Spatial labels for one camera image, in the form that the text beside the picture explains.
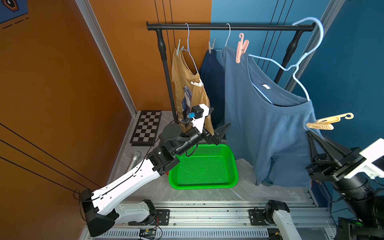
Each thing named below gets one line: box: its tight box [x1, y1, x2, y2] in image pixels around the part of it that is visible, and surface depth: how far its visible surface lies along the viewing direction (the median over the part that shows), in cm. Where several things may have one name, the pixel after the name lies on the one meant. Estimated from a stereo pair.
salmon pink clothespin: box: [235, 32, 250, 64], surface depth 40 cm
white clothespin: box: [190, 78, 204, 88], surface depth 65 cm
